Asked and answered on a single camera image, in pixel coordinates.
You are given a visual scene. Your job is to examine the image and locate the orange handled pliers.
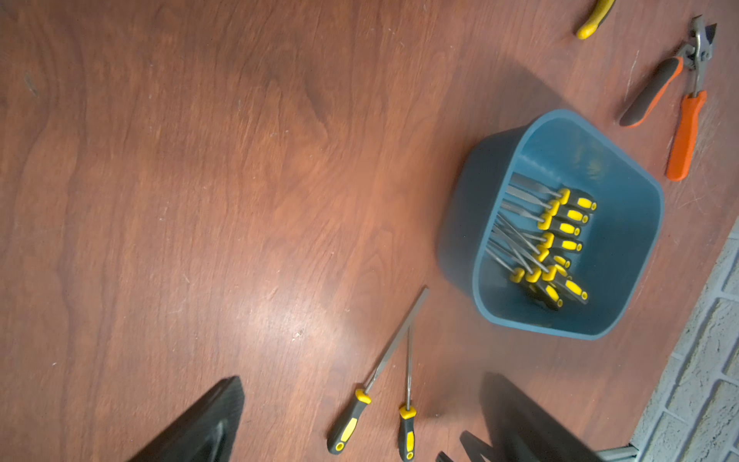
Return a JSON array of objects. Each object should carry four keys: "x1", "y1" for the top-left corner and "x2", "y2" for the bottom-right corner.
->
[{"x1": 619, "y1": 15, "x2": 717, "y2": 182}]

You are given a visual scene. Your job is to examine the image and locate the yellow handled pliers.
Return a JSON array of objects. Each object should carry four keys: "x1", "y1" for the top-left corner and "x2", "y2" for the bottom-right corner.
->
[{"x1": 575, "y1": 0, "x2": 616, "y2": 40}]

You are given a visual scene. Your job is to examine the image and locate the teal plastic storage box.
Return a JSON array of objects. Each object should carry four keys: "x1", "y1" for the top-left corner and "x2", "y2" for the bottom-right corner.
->
[{"x1": 437, "y1": 110, "x2": 664, "y2": 340}]

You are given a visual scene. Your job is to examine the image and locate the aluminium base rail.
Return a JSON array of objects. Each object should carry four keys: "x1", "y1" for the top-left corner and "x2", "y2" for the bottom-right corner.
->
[{"x1": 596, "y1": 445, "x2": 639, "y2": 462}]

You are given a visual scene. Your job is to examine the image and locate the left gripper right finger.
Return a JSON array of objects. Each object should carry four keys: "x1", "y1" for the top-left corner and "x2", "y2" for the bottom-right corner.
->
[{"x1": 479, "y1": 373, "x2": 600, "y2": 461}]

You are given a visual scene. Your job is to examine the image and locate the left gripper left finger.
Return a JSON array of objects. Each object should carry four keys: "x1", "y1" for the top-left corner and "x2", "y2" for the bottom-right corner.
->
[{"x1": 132, "y1": 375, "x2": 244, "y2": 461}]

